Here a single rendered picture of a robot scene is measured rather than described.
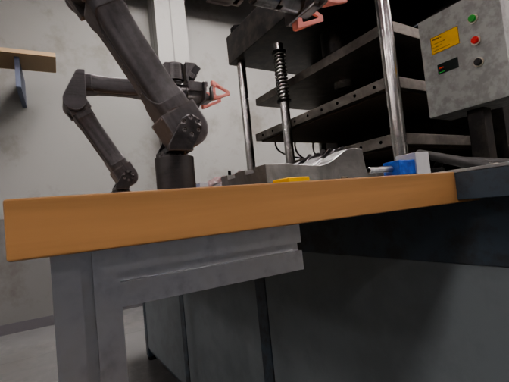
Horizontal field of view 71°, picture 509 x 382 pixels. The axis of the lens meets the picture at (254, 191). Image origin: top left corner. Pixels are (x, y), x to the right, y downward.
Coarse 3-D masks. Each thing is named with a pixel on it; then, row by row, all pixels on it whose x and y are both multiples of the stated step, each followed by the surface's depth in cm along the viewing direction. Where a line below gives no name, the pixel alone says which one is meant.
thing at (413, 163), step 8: (416, 152) 68; (424, 152) 69; (400, 160) 67; (408, 160) 68; (416, 160) 68; (424, 160) 69; (368, 168) 67; (376, 168) 66; (384, 168) 67; (392, 168) 68; (400, 168) 67; (408, 168) 68; (416, 168) 68; (424, 168) 69
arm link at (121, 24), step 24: (72, 0) 55; (96, 0) 52; (120, 0) 53; (96, 24) 54; (120, 24) 53; (120, 48) 53; (144, 48) 55; (144, 72) 55; (144, 96) 56; (168, 96) 55; (168, 120) 55
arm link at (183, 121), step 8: (184, 120) 55; (192, 120) 56; (176, 128) 55; (184, 128) 55; (192, 128) 56; (200, 128) 56; (176, 136) 55; (184, 136) 55; (192, 136) 56; (168, 144) 54; (176, 144) 54; (184, 144) 55; (192, 144) 56; (160, 152) 58; (168, 152) 56; (184, 152) 55
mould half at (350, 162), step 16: (336, 160) 106; (352, 160) 109; (224, 176) 112; (240, 176) 103; (256, 176) 96; (272, 176) 93; (288, 176) 96; (304, 176) 99; (320, 176) 102; (336, 176) 105; (352, 176) 109; (368, 176) 112
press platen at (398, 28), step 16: (368, 32) 164; (400, 32) 159; (416, 32) 165; (352, 48) 172; (368, 48) 171; (400, 48) 174; (416, 48) 176; (320, 64) 191; (336, 64) 187; (352, 64) 190; (368, 64) 192; (400, 64) 197; (416, 64) 199; (288, 80) 216; (304, 80) 207; (320, 80) 209; (336, 80) 212; (368, 80) 218; (272, 96) 231; (304, 96) 237; (320, 96) 241; (336, 96) 244
